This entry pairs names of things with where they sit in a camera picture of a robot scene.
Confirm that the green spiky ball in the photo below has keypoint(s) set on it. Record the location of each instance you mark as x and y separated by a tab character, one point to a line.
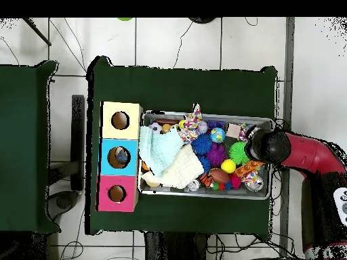
237	153

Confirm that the black round object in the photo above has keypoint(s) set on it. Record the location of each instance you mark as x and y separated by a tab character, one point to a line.
202	20

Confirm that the purple spiky toy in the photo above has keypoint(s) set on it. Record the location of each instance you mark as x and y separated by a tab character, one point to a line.
216	155

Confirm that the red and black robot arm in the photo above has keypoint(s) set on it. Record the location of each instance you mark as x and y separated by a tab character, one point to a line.
309	154

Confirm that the wooden box with three holes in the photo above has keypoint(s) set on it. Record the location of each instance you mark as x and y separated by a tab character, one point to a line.
130	162

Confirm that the yellow ball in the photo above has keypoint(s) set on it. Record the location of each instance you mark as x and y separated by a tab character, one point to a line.
228	166

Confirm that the black upright panel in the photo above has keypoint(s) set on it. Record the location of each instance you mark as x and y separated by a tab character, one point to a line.
77	135

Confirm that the brown toy football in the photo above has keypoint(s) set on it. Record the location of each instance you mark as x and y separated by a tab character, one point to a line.
220	176

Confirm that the mint green cloth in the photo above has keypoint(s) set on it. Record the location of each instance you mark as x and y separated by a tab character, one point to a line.
160	151

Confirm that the orange plastic tray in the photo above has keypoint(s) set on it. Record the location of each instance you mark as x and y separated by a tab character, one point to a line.
246	168

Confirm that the cream white cloth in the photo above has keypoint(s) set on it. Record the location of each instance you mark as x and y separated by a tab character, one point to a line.
184	168

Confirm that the dark green table cloth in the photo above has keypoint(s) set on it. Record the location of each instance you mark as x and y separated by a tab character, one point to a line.
21	149
176	89

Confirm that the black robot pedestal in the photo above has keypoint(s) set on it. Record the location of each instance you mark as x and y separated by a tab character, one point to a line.
176	247

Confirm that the blue spiky ball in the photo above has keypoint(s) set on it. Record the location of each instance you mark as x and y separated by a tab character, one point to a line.
202	143

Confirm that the shallow mesh bin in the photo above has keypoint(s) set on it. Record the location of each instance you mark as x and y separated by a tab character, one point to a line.
189	193

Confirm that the small green object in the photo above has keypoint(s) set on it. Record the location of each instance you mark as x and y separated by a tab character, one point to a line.
125	19

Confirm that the black slanted rod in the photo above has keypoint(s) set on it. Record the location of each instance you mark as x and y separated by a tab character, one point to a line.
38	32

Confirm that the globe print ball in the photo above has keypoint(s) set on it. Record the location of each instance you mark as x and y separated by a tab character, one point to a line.
217	135

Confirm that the grey round stand foot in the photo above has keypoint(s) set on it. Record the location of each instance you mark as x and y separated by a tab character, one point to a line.
63	201

